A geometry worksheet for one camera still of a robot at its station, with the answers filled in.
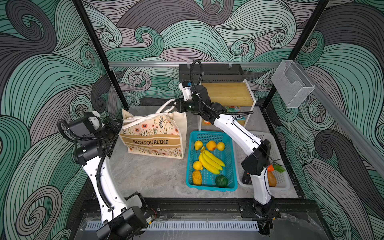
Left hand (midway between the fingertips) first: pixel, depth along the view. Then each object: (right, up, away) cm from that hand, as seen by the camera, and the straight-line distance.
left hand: (121, 118), depth 66 cm
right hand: (+23, +9, +9) cm, 26 cm away
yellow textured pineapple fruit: (+35, -32, +14) cm, 50 cm away
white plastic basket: (+79, -32, +9) cm, 86 cm away
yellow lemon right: (+51, -17, +26) cm, 60 cm away
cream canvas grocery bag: (+15, -8, +13) cm, 22 cm away
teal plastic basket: (+55, -23, +26) cm, 65 cm away
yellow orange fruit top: (+45, -17, +26) cm, 54 cm away
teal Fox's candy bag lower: (+61, +6, +28) cm, 68 cm away
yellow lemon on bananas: (+36, -27, +18) cm, 48 cm away
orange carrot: (+78, -26, +13) cm, 83 cm away
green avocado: (+48, -33, +11) cm, 59 cm away
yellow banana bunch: (+44, -26, +21) cm, 55 cm away
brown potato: (+75, -32, +12) cm, 83 cm away
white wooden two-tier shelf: (+57, +11, +13) cm, 60 cm away
